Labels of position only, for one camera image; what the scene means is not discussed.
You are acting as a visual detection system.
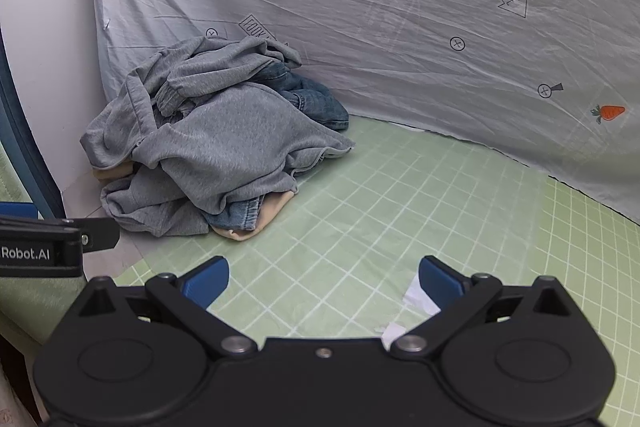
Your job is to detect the white paper scrap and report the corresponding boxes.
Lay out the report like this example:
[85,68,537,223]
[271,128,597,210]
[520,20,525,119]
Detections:
[376,275,440,350]

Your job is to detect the green grid table mat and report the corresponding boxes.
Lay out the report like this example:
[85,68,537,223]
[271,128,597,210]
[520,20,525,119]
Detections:
[117,118,639,426]

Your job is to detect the grey hoodie garment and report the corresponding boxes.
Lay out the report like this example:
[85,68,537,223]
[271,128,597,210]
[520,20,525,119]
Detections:
[81,37,354,215]

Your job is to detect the grey printed backdrop sheet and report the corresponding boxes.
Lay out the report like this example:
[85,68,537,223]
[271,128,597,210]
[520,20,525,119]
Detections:
[94,0,639,220]

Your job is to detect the dark blue vertical strap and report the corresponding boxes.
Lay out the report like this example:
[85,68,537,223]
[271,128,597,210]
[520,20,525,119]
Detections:
[0,31,66,220]

